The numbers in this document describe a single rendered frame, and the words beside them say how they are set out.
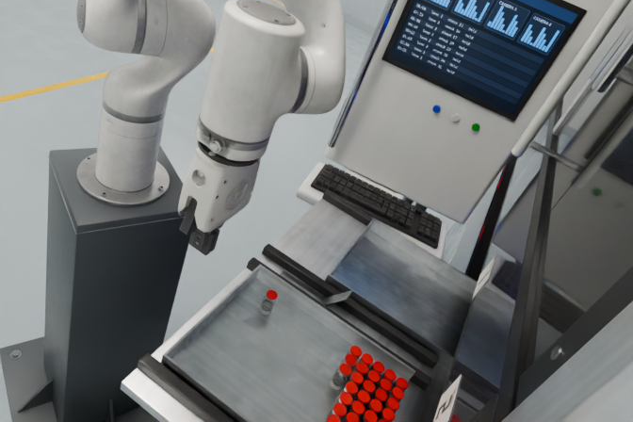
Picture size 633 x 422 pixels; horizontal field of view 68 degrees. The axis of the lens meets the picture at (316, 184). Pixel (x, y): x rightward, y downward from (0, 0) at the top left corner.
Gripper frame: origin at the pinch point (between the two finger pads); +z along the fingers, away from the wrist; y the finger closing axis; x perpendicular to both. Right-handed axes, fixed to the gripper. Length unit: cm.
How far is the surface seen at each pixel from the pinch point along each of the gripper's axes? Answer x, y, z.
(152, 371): -2.2, -8.0, 20.5
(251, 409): -16.6, -2.2, 22.3
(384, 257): -21, 47, 22
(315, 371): -21.5, 10.1, 22.2
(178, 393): -7.2, -8.0, 20.6
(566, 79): -33, 65, -27
